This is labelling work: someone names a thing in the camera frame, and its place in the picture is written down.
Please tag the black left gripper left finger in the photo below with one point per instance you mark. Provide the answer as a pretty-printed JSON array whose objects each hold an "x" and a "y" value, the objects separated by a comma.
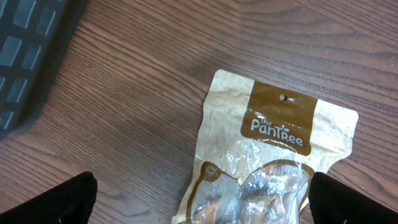
[{"x": 68, "y": 203}]

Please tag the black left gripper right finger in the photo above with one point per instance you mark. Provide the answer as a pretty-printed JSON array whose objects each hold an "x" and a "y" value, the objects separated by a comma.
[{"x": 332, "y": 202}]

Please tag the beige brown snack pouch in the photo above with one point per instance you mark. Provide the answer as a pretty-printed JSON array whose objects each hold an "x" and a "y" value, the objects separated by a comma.
[{"x": 257, "y": 150}]

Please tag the grey plastic mesh basket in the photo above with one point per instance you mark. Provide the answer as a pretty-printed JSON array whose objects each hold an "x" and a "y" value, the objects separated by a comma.
[{"x": 35, "y": 35}]

